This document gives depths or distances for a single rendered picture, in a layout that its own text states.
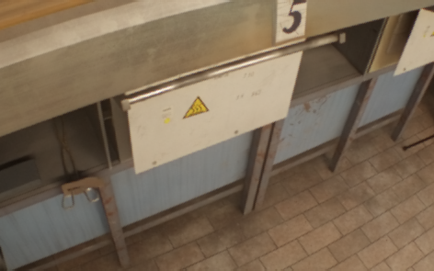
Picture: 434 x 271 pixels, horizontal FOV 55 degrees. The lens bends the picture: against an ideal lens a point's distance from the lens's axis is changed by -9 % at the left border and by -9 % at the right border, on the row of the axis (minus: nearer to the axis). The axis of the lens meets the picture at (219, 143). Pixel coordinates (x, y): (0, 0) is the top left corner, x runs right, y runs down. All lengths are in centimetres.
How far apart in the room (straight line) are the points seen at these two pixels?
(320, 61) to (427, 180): 128
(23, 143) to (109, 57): 96
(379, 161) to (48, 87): 242
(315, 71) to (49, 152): 121
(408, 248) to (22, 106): 228
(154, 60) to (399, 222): 210
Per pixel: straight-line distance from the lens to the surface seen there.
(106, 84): 94
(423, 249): 276
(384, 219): 276
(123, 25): 90
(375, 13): 132
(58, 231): 199
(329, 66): 214
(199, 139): 154
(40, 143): 179
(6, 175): 170
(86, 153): 171
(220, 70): 118
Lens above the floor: 217
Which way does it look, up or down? 50 degrees down
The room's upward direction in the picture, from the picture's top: 6 degrees clockwise
